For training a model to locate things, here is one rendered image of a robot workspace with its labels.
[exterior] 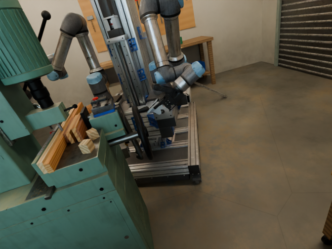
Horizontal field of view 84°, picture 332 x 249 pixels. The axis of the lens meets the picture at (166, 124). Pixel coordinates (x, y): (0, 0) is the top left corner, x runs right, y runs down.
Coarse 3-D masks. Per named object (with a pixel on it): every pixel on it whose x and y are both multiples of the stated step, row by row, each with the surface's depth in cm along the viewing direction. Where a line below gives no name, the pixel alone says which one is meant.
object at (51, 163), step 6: (78, 108) 111; (72, 114) 104; (60, 138) 79; (60, 144) 76; (66, 144) 81; (54, 150) 71; (60, 150) 74; (48, 156) 68; (54, 156) 69; (60, 156) 73; (48, 162) 64; (54, 162) 68; (48, 168) 65; (54, 168) 66
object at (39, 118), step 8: (56, 104) 79; (32, 112) 77; (40, 112) 75; (48, 112) 76; (56, 112) 77; (64, 112) 80; (32, 120) 76; (40, 120) 76; (48, 120) 77; (56, 120) 78; (64, 120) 79
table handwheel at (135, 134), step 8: (136, 112) 83; (136, 120) 81; (144, 128) 92; (120, 136) 92; (128, 136) 91; (136, 136) 92; (144, 136) 80; (112, 144) 91; (144, 144) 80; (152, 152) 100
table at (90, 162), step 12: (108, 132) 89; (120, 132) 89; (72, 144) 81; (96, 144) 76; (72, 156) 72; (84, 156) 70; (96, 156) 68; (60, 168) 67; (72, 168) 67; (84, 168) 69; (96, 168) 70; (48, 180) 67; (60, 180) 68
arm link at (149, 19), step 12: (144, 0) 94; (144, 12) 94; (156, 12) 97; (144, 24) 98; (156, 24) 97; (156, 36) 96; (156, 48) 97; (156, 60) 98; (156, 72) 99; (168, 72) 98
